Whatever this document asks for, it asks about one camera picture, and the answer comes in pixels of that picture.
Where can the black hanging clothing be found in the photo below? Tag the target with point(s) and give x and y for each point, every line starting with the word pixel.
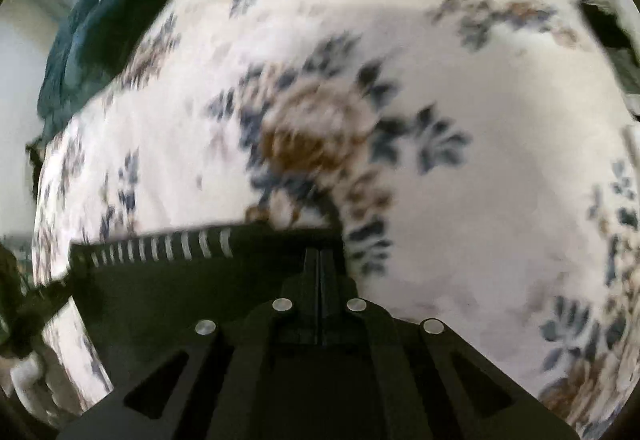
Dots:
pixel 35 157

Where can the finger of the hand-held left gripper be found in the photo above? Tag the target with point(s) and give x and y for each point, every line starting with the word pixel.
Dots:
pixel 22 325

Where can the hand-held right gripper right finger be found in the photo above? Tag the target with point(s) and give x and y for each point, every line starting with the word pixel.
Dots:
pixel 326 280

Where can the dark striped sweater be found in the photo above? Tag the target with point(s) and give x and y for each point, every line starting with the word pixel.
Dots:
pixel 150 290

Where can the floral bedsheet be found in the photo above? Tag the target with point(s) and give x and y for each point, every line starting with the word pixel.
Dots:
pixel 425 44

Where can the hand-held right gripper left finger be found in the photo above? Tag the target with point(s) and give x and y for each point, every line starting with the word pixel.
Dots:
pixel 311 280

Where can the teal quilt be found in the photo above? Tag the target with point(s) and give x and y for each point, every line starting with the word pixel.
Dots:
pixel 115 19

